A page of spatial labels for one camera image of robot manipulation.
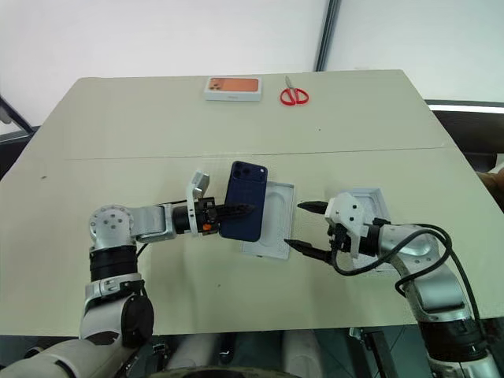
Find red-handled scissors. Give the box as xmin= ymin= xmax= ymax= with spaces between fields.
xmin=279 ymin=75 xmax=311 ymax=107

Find white box with orange phone print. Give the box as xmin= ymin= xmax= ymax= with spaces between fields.
xmin=203 ymin=76 xmax=264 ymax=103

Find white rounded robot leg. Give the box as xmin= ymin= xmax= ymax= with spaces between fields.
xmin=164 ymin=331 xmax=238 ymax=372
xmin=280 ymin=329 xmax=324 ymax=378

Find white phone box base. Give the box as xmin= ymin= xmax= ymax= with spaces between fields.
xmin=239 ymin=179 xmax=297 ymax=262

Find dark window frame post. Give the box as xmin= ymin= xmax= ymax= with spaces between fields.
xmin=313 ymin=0 xmax=343 ymax=72

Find metal table frame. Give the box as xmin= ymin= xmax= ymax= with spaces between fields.
xmin=347 ymin=325 xmax=401 ymax=378

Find black desk with white edge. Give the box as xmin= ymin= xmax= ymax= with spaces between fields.
xmin=425 ymin=99 xmax=504 ymax=174

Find brown rounded object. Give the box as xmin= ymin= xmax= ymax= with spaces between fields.
xmin=475 ymin=163 xmax=504 ymax=208

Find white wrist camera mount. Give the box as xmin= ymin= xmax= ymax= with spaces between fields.
xmin=184 ymin=169 xmax=211 ymax=238
xmin=324 ymin=191 xmax=366 ymax=260

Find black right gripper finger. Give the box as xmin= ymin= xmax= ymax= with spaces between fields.
xmin=296 ymin=200 xmax=329 ymax=216
xmin=283 ymin=237 xmax=336 ymax=265

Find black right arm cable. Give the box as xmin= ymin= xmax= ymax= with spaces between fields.
xmin=329 ymin=222 xmax=492 ymax=344

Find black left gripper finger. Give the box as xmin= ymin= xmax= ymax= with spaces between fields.
xmin=217 ymin=202 xmax=258 ymax=219

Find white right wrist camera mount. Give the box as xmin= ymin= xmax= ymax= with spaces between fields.
xmin=324 ymin=191 xmax=366 ymax=260

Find dark blue smartphone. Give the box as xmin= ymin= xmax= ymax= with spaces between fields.
xmin=217 ymin=160 xmax=270 ymax=243

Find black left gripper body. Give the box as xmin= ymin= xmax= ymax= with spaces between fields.
xmin=195 ymin=196 xmax=221 ymax=236

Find dark metal stand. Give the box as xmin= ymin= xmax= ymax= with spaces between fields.
xmin=0 ymin=93 xmax=43 ymax=180

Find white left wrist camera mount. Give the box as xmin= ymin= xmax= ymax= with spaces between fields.
xmin=184 ymin=169 xmax=211 ymax=238

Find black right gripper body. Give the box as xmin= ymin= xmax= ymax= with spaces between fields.
xmin=326 ymin=221 xmax=356 ymax=256

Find white phone box lid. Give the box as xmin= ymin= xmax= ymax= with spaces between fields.
xmin=345 ymin=187 xmax=396 ymax=273

